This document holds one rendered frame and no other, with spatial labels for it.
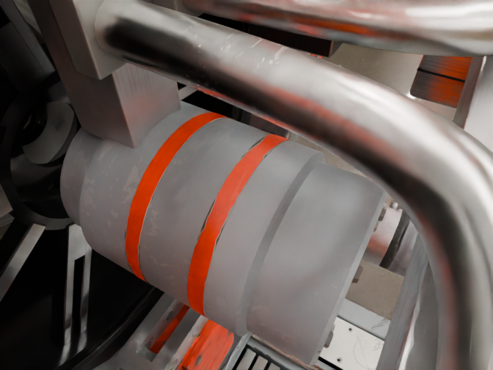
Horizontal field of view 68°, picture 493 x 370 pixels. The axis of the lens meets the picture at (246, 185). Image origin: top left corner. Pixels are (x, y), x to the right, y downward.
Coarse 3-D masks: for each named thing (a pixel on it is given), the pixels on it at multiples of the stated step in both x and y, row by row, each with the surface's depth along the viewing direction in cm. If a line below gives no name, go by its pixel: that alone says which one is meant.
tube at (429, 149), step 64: (64, 0) 14; (128, 0) 15; (192, 64) 13; (256, 64) 12; (320, 64) 11; (320, 128) 11; (384, 128) 10; (448, 128) 9; (448, 192) 8; (448, 256) 8; (448, 320) 7
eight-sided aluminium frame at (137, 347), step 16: (272, 128) 51; (160, 304) 47; (176, 304) 49; (144, 320) 46; (160, 320) 46; (192, 320) 46; (144, 336) 44; (176, 336) 44; (192, 336) 46; (128, 352) 43; (144, 352) 44; (160, 352) 43; (176, 352) 43; (96, 368) 40; (112, 368) 40; (128, 368) 41; (144, 368) 42; (160, 368) 42
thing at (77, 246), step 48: (0, 0) 22; (0, 48) 23; (0, 96) 26; (48, 96) 32; (192, 96) 54; (0, 144) 26; (0, 192) 27; (48, 192) 37; (48, 240) 54; (0, 288) 30; (48, 288) 48; (96, 288) 49; (144, 288) 49; (0, 336) 40; (48, 336) 41; (96, 336) 43
